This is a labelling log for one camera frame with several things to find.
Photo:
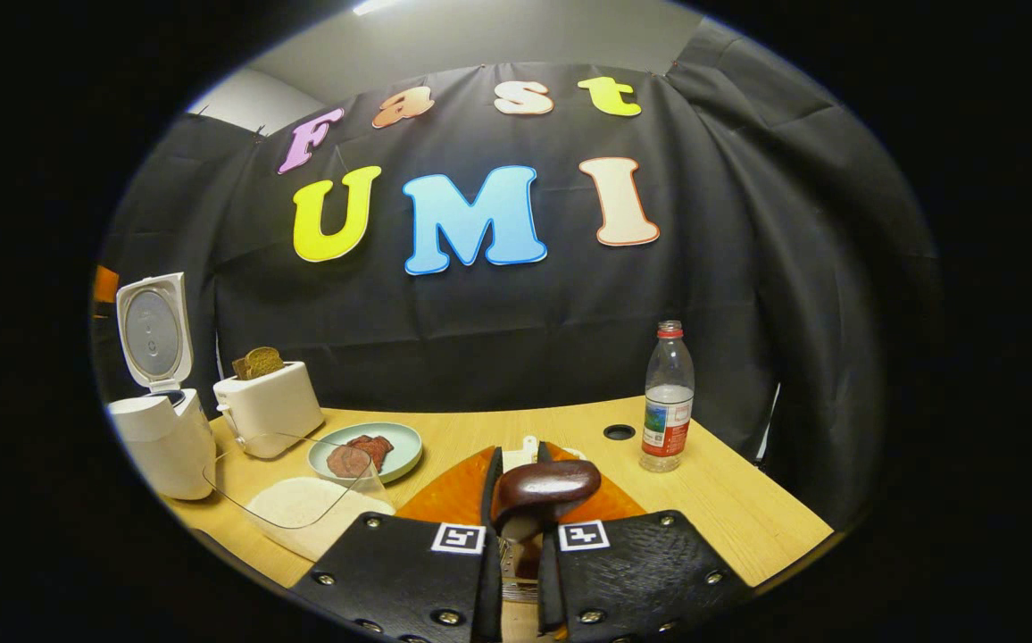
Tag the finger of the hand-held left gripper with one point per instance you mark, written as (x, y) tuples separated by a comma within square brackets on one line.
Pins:
[(105, 284)]

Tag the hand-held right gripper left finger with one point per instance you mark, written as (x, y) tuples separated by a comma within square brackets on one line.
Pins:
[(400, 572)]

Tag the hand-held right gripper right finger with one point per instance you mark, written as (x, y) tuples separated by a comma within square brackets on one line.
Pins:
[(641, 572)]

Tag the dark wooden spoon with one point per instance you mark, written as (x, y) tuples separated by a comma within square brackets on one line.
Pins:
[(547, 489)]

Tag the white rice cooker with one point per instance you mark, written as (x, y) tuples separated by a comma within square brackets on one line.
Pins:
[(159, 438)]

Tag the white divided rice dish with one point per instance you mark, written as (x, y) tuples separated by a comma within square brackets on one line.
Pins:
[(529, 444)]

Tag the cream cutting board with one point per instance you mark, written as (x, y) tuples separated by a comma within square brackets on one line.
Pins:
[(302, 531)]

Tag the red meat slice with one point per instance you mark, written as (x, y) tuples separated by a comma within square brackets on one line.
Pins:
[(378, 446), (346, 462)]

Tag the pale green plate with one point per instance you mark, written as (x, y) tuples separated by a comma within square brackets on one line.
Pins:
[(400, 446)]

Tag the clear plastic water bottle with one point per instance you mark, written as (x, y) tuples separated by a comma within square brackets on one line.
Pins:
[(666, 420)]

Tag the brown bread slice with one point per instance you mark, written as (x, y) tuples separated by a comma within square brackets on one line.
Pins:
[(238, 367), (264, 362)]

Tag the clear glass box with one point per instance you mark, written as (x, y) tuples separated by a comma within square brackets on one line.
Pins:
[(230, 491)]

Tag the white toaster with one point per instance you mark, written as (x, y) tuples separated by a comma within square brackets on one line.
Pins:
[(270, 411)]

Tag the black backdrop cloth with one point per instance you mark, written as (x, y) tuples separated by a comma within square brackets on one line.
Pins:
[(525, 339)]

